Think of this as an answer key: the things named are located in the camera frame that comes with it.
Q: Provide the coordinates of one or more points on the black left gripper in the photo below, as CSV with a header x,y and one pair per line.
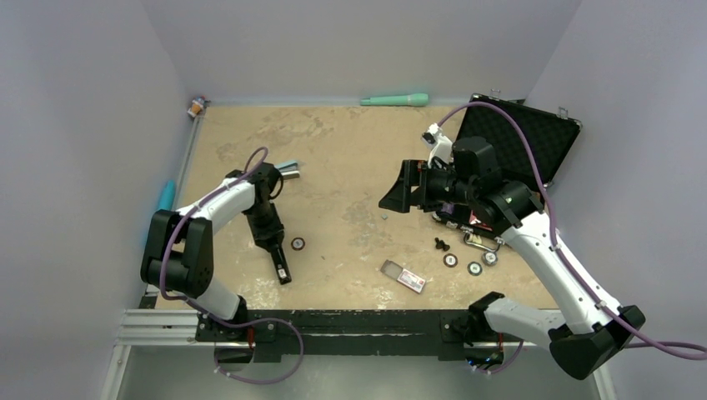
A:
x,y
274,229

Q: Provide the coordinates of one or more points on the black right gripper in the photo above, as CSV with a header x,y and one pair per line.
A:
x,y
400,197

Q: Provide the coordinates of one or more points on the black stapler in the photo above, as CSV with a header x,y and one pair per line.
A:
x,y
280,263

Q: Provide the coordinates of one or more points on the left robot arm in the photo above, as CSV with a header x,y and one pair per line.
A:
x,y
178,256

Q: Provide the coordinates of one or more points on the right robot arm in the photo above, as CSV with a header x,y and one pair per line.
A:
x,y
591,325

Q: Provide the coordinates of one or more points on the brown poker chip left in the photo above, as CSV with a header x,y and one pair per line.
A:
x,y
298,243

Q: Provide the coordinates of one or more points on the brown poker chip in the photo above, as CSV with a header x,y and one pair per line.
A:
x,y
450,260
298,243

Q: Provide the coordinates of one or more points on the black screw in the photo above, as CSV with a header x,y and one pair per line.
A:
x,y
441,244

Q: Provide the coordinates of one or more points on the green microphone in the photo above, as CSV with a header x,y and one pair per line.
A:
x,y
416,100

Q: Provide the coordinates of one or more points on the silver carabiner keys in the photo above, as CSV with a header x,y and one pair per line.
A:
x,y
476,241

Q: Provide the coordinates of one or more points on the brown poker chip right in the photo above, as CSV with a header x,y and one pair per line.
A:
x,y
450,260

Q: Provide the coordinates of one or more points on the staple box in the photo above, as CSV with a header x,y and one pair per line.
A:
x,y
403,276

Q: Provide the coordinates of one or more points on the teal cylinder left edge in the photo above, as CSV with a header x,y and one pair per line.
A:
x,y
166,199

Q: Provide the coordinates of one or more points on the green poker chip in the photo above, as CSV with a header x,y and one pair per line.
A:
x,y
474,268

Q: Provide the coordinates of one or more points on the silver poker chip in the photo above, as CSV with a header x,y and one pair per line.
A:
x,y
490,258

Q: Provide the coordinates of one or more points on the small orange figurine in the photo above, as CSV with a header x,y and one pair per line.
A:
x,y
198,106

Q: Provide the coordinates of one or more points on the black poker chip case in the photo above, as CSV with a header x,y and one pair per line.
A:
x,y
530,144

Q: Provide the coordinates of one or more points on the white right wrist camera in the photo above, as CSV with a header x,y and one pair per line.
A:
x,y
440,147

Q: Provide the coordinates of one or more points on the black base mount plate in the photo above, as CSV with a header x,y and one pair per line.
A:
x,y
446,334

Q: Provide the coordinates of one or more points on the aluminium frame rail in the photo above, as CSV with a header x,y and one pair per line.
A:
x,y
157,356

